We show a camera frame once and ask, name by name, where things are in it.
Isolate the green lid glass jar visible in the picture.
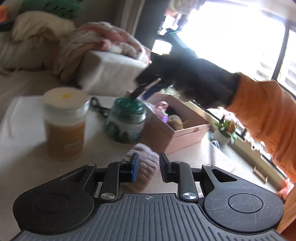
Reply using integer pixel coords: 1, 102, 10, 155
104, 97, 147, 144

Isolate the brown furry plush toy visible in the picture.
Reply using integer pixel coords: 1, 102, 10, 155
167, 115, 184, 131

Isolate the pink patterned blanket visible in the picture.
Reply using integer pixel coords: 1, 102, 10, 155
52, 22, 151, 83

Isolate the black gloved hand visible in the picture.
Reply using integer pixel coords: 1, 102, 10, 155
162, 55, 240, 109

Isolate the white table cloth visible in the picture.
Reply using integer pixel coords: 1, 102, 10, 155
0, 94, 130, 200

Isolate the pink storage box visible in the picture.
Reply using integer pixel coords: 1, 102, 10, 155
139, 93, 210, 154

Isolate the cream folded blanket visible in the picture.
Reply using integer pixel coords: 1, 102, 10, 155
11, 11, 76, 41

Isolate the potted flower plant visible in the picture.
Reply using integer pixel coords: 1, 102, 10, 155
214, 115, 238, 146

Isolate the green plush cushion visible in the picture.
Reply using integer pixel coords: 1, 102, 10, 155
19, 0, 83, 20

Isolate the beige covered sofa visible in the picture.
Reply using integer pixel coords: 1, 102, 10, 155
1, 32, 146, 113

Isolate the white lid amber jar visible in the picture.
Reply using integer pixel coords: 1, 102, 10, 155
43, 87, 90, 161

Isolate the pink knitted soft object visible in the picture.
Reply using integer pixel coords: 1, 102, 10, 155
121, 143, 159, 193

